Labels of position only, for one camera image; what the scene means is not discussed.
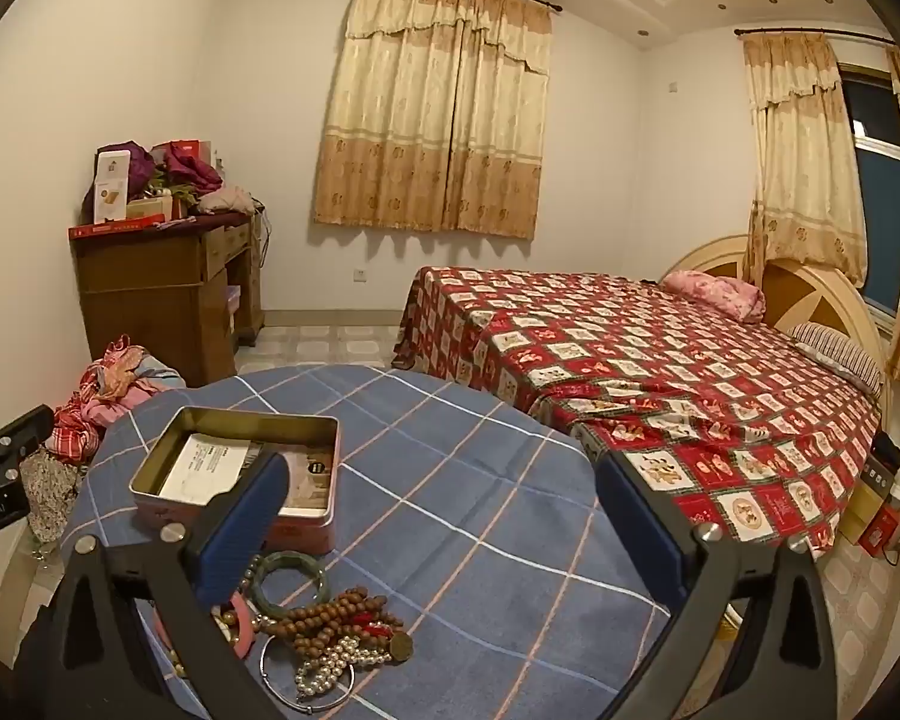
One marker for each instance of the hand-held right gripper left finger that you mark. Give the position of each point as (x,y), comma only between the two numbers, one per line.
(244,532)

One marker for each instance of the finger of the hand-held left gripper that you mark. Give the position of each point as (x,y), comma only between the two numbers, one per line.
(0,487)

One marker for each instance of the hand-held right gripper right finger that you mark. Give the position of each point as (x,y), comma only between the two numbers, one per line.
(637,532)

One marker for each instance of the green jade bangle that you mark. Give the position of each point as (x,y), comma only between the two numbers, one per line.
(292,558)

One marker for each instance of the pink metal tin box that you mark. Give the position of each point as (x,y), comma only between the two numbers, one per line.
(307,529)

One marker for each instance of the pink bangle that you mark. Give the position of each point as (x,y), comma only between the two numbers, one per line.
(244,634)

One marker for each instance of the floral fabric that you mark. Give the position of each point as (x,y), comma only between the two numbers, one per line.
(49,487)

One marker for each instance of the pile of colourful clothes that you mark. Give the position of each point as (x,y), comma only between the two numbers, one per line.
(112,390)

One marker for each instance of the thin silver bangle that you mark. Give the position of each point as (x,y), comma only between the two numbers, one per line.
(265,671)

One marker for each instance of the bed with red patterned cover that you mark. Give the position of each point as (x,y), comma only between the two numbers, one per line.
(645,390)

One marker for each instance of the round table with blue cloth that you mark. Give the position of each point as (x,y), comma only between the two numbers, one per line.
(457,510)

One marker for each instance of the brown wooden desk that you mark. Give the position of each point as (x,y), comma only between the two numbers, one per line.
(150,292)

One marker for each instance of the flat red box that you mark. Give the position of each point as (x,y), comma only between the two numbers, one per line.
(116,225)

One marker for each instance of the purple storage box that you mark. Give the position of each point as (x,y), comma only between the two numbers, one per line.
(232,307)

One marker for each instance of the yellow box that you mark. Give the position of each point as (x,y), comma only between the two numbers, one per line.
(862,514)

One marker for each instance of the white upright box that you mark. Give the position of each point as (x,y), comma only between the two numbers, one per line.
(111,184)

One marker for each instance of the small red box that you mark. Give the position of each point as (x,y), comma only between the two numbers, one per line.
(885,532)

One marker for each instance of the pink pillow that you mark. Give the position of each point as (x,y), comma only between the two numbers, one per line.
(716,294)

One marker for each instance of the purple cloth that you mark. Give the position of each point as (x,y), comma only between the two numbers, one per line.
(139,161)

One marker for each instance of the striped pillow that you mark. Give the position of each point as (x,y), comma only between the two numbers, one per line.
(840,349)

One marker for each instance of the cream wooden headboard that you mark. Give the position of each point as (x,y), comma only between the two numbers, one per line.
(802,292)

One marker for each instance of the magenta cloth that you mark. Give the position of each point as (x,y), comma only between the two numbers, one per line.
(191,169)

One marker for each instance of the pale pink cloth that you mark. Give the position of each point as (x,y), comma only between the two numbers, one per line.
(225,201)

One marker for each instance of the red cardboard box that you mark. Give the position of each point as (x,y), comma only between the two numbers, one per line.
(195,146)

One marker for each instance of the window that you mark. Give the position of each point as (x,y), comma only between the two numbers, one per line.
(881,225)

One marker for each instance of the wide beige patterned curtain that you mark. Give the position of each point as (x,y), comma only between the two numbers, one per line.
(435,105)

